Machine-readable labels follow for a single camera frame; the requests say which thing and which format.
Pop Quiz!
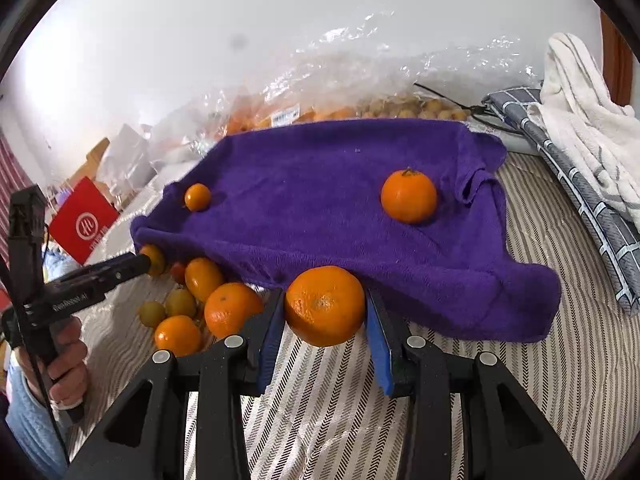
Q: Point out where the person's left forearm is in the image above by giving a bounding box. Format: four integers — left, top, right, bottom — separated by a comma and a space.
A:
0, 360, 71, 480

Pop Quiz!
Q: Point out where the oval orange fruit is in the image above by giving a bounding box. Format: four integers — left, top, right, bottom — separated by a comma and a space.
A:
185, 257, 225, 303

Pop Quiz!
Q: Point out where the cardboard box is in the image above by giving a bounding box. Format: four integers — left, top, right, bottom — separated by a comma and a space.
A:
65, 137, 111, 186

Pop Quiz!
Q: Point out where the grey checked cloth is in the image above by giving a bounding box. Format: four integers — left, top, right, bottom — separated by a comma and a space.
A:
482, 87, 640, 316

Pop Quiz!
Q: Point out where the white towel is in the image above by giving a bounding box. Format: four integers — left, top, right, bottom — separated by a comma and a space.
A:
530, 32, 640, 233

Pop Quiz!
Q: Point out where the red striped cloth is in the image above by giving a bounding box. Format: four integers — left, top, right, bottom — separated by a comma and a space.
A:
0, 130, 33, 261

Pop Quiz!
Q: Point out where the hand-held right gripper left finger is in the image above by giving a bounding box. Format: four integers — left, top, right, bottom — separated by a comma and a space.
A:
65, 287, 286, 480

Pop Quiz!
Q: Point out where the clear plastic bag of oranges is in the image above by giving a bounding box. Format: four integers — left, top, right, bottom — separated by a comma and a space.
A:
190, 25, 361, 156

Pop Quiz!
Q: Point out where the small mandarin orange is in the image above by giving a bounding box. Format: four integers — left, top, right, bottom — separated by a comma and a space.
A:
184, 183, 212, 212
139, 244, 167, 277

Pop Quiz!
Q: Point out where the yellow-green round fruit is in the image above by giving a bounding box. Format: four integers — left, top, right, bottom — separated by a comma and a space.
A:
165, 287, 198, 319
138, 301, 167, 329

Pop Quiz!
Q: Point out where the wooden door frame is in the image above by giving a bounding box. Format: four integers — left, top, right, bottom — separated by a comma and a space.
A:
600, 10, 638, 106

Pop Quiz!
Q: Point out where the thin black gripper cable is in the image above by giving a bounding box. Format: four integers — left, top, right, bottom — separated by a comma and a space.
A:
0, 260, 71, 466

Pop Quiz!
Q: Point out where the striped bed sheet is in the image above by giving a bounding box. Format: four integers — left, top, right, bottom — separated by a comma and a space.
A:
65, 150, 640, 480

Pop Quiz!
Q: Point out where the red box white logo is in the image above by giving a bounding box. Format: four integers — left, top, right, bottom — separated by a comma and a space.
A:
48, 176, 121, 266

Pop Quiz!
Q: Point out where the purple towel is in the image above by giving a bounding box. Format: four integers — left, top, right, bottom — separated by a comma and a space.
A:
130, 117, 562, 345

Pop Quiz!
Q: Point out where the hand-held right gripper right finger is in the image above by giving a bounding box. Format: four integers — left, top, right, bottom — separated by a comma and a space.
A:
365, 289, 586, 480

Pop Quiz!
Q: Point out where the orange with green stem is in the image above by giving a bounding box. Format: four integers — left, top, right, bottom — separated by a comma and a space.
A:
381, 167, 438, 225

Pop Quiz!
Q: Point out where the person's left hand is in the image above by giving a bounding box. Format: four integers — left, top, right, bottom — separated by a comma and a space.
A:
17, 316, 91, 411

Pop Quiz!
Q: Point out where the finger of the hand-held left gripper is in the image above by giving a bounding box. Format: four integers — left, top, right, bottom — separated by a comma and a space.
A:
75, 252, 153, 293

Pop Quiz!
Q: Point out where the medium orange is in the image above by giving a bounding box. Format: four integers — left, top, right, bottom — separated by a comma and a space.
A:
204, 282, 264, 340
154, 315, 203, 357

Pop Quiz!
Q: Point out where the large orange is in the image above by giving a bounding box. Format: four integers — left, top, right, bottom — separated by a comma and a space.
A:
284, 265, 367, 348

